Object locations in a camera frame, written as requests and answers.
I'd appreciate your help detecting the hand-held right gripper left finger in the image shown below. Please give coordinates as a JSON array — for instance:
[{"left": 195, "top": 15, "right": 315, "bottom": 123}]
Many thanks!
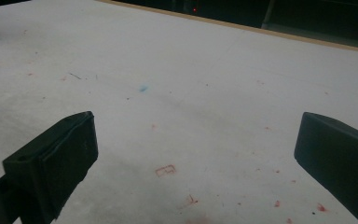
[{"left": 2, "top": 110, "right": 100, "bottom": 224}]

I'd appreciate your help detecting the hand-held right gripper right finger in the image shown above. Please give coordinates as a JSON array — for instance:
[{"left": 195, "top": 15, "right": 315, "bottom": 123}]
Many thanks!
[{"left": 294, "top": 111, "right": 358, "bottom": 224}]

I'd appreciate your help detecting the grey metal desk leg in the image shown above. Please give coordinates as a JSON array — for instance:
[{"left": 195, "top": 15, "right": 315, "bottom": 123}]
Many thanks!
[{"left": 260, "top": 0, "right": 278, "bottom": 30}]

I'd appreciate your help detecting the black device with red light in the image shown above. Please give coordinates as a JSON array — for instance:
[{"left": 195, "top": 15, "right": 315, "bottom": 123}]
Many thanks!
[{"left": 186, "top": 2, "right": 203, "bottom": 16}]

